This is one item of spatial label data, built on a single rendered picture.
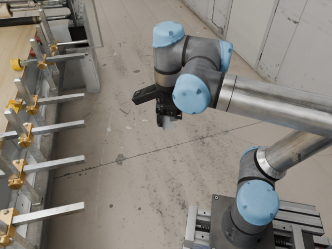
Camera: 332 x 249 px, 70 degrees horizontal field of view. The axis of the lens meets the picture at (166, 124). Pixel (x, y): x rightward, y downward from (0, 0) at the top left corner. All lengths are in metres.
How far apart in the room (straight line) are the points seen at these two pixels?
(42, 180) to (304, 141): 1.34
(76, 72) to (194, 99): 2.76
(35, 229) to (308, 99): 1.31
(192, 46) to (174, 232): 1.65
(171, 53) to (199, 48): 0.07
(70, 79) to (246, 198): 2.77
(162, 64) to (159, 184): 1.69
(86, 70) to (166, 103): 2.34
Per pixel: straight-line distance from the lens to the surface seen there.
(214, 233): 0.94
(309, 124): 0.50
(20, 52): 2.38
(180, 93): 0.45
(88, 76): 3.03
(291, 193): 2.41
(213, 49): 0.56
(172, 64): 0.61
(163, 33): 0.57
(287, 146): 0.76
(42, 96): 2.28
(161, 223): 2.05
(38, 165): 1.30
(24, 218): 1.17
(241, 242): 0.91
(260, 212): 0.76
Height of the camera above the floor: 1.91
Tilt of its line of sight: 47 degrees down
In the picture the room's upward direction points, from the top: straight up
